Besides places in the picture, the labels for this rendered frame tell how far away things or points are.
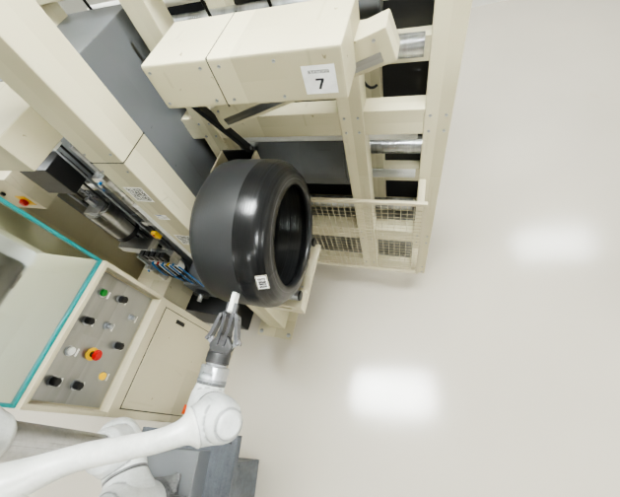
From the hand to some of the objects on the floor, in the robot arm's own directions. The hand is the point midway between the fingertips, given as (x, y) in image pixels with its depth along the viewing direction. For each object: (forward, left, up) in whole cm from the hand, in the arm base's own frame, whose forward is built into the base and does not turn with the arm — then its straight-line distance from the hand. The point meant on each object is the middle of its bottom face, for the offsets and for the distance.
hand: (234, 302), depth 110 cm
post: (+42, +30, -121) cm, 132 cm away
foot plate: (+42, +30, -121) cm, 131 cm away
